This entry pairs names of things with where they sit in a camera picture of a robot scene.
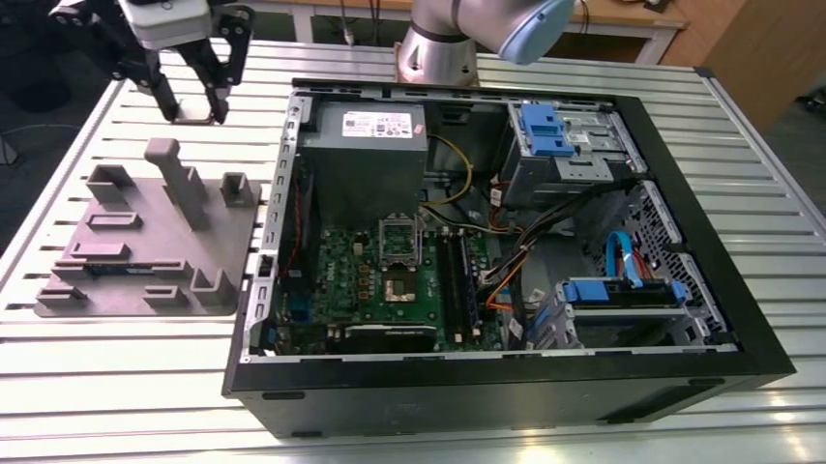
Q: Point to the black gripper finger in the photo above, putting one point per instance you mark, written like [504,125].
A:
[238,48]
[139,72]

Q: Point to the silver CPU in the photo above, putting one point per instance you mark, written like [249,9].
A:
[194,113]

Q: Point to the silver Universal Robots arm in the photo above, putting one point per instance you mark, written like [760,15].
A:
[439,58]

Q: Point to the dark office chair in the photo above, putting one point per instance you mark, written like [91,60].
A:
[39,92]

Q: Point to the grey power supply unit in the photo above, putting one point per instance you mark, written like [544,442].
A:
[362,169]

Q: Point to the grey parts rack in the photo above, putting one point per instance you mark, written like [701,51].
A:
[155,227]

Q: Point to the RAM stick with gold contacts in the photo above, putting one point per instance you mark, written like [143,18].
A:
[119,268]

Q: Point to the green motherboard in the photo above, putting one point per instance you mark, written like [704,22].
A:
[349,270]

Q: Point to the blue plastic drive latch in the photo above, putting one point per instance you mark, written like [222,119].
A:
[538,130]

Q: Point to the black RAM slot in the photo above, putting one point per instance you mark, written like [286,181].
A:
[459,285]
[443,285]

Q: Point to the metal drive cage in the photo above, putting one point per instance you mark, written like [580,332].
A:
[581,169]

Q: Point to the RAM slot with white clips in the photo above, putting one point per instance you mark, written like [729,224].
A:
[451,285]

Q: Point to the wooden desk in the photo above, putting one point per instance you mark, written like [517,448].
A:
[645,14]

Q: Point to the black graphics card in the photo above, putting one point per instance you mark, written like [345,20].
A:
[387,338]

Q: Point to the hard disk in blue carrier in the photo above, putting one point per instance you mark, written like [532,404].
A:
[588,292]

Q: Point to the black PC case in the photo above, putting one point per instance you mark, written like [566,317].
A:
[451,401]

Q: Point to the metal disk bay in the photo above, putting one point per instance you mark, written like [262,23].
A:
[636,315]

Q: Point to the wooden cabinet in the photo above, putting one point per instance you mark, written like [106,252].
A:
[774,48]

